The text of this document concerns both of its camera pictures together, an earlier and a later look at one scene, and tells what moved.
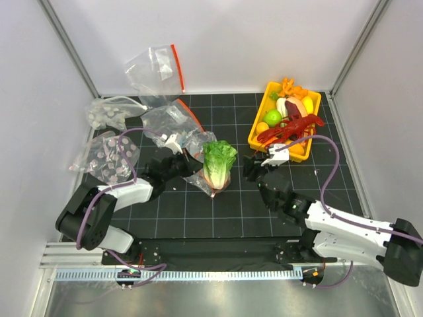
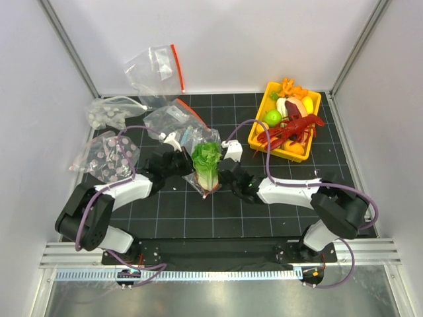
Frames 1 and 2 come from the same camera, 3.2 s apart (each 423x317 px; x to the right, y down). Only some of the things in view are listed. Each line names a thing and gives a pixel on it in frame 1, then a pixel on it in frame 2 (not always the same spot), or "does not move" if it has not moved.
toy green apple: [272, 117] does not move
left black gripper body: [180, 166] does not move
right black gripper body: [260, 181] to [234, 189]
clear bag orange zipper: [189, 133] to [205, 146]
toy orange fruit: [296, 148] does not move
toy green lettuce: [219, 158] does not move
